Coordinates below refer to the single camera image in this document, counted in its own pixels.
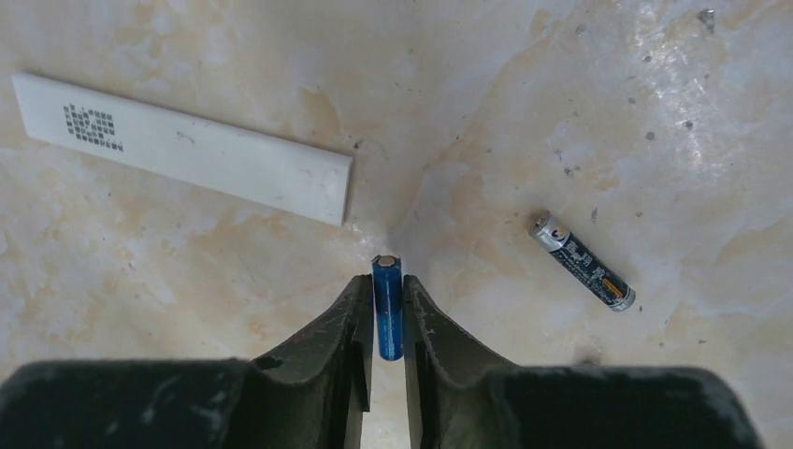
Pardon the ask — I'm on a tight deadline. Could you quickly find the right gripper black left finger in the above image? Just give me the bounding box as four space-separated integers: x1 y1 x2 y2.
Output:
1 275 373 448

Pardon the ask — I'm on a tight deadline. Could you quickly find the dark AAA battery upper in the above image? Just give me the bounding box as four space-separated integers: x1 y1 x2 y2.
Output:
528 211 636 312

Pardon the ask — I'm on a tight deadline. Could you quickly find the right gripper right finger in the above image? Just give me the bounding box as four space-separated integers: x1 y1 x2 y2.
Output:
403 275 763 448

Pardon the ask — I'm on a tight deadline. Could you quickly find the blue AAA battery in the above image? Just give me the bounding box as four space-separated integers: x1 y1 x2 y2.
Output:
371 254 403 361

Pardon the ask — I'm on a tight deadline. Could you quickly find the white remote battery cover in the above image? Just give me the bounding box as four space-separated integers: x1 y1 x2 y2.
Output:
12 73 353 225

